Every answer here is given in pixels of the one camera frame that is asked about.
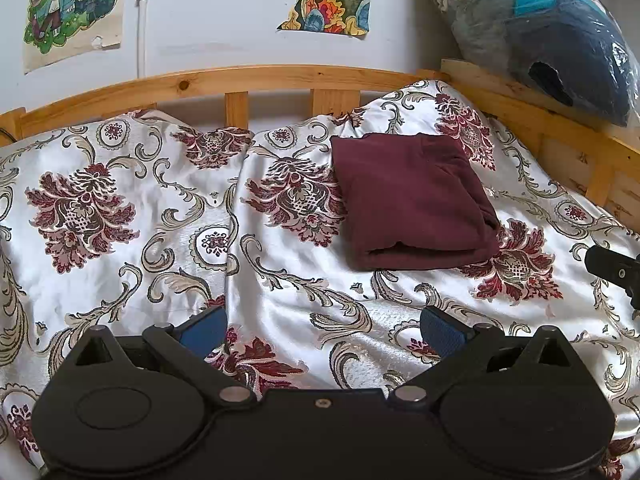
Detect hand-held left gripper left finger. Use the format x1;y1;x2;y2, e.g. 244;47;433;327
74;305;257;406

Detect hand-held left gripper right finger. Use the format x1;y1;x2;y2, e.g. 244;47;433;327
389;305;579;406

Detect maroon sweater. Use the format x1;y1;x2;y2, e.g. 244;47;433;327
330;132;502;272

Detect floral satin blanket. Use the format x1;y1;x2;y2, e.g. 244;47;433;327
0;79;640;480

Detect clear plastic bag of bedding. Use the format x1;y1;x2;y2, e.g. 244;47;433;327
421;0;640;128

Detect wooden bed frame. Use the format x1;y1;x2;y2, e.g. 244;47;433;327
0;58;640;233

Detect white wall pipe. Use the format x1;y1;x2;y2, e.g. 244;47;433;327
135;0;152;82

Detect cartoon character wall poster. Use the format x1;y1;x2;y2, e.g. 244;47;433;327
22;0;126;75

